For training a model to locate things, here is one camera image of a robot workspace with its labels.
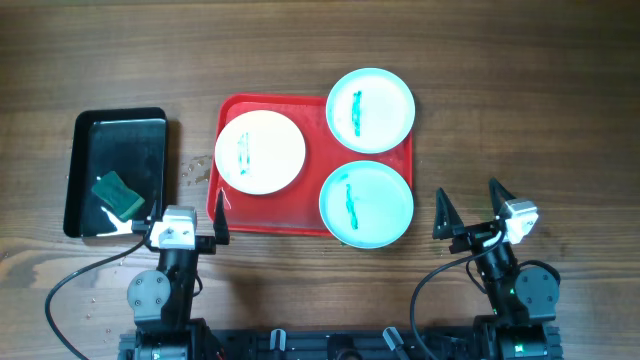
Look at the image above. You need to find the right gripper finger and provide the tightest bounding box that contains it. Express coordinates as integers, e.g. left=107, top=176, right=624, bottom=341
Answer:
left=489, top=177, right=515, bottom=217
left=432, top=188, right=465, bottom=240

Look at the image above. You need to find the green scrubbing sponge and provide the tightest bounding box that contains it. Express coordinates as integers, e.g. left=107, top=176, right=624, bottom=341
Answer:
left=91, top=171, right=145, bottom=222

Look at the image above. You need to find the light blue plate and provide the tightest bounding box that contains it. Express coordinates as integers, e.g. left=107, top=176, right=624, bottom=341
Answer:
left=318, top=160, right=414, bottom=249
left=325, top=68, right=416, bottom=154

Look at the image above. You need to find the white plate green smear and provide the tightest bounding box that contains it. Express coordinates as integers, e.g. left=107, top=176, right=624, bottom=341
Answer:
left=214, top=110, right=306, bottom=195

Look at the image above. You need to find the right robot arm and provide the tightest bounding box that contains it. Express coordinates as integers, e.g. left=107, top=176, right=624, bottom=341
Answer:
left=432, top=179, right=564, bottom=360

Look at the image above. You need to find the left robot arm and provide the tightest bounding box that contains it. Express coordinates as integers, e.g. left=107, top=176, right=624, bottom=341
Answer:
left=118, top=194, right=230, bottom=360

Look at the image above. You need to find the black rectangular water tray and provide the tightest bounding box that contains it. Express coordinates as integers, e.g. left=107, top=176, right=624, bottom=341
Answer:
left=63, top=107, right=168, bottom=238

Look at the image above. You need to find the red plastic tray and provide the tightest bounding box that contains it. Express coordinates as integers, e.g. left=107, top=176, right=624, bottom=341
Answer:
left=206, top=93, right=413, bottom=236

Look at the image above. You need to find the left black cable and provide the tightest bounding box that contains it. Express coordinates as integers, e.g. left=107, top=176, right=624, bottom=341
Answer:
left=44, top=234, right=151, bottom=360

